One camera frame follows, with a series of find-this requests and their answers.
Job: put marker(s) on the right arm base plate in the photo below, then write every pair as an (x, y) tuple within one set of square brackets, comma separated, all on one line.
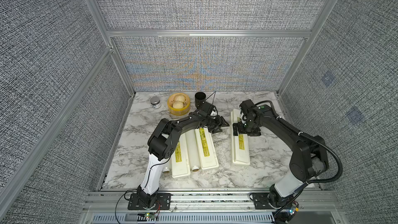
[(262, 199)]

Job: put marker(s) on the black cup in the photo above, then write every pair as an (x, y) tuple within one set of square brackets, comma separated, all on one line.
[(200, 98)]

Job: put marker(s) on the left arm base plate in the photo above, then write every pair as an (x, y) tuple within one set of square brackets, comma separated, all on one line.
[(156, 202)]

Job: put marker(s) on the white wrap dispenser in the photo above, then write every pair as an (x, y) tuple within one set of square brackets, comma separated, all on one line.
[(239, 142), (180, 159), (207, 153)]

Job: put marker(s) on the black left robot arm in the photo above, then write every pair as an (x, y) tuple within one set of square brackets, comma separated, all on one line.
[(163, 143)]

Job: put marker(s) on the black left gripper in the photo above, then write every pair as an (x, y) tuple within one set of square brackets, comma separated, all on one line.
[(219, 123)]

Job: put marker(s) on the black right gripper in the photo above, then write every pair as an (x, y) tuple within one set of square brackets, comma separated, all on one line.
[(255, 132)]

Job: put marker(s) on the small silver lidded jar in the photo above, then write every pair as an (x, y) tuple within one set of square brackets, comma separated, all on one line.
[(155, 102)]

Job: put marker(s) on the middle plastic wrap roll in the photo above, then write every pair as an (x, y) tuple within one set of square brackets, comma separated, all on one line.
[(193, 154)]

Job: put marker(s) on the aluminium front rail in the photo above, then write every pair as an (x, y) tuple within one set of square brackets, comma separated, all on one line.
[(212, 206)]

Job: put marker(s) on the yellow bowl with eggs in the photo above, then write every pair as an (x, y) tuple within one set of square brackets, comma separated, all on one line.
[(179, 104)]

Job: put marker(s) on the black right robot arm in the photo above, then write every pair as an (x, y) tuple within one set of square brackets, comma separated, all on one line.
[(308, 159)]

